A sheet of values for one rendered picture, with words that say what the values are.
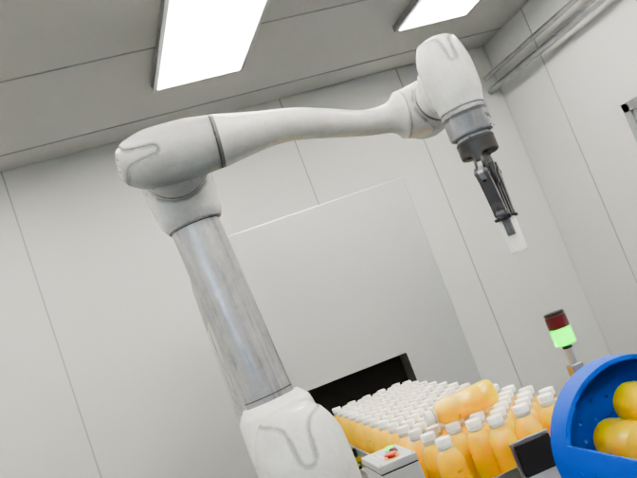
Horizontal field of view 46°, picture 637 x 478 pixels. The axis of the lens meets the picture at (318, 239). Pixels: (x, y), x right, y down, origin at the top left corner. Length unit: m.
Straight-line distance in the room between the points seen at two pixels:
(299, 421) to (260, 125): 0.52
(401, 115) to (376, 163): 4.97
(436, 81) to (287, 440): 0.71
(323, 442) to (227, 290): 0.37
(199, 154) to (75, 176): 4.79
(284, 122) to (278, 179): 4.87
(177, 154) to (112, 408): 4.61
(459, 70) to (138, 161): 0.61
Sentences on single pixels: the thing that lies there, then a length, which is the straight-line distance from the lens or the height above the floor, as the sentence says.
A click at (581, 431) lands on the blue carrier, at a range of 1.41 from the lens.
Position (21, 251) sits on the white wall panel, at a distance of 5.99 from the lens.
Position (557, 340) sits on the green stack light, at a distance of 2.29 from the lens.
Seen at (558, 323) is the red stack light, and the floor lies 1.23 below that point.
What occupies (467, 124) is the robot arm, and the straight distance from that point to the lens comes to 1.44.
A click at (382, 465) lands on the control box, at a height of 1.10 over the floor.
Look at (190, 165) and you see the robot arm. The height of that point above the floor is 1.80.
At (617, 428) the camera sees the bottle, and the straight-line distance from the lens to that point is 1.31.
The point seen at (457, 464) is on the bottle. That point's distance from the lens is 1.89.
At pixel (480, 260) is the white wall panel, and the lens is 6.70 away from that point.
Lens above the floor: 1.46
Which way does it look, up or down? 6 degrees up
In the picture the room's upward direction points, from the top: 21 degrees counter-clockwise
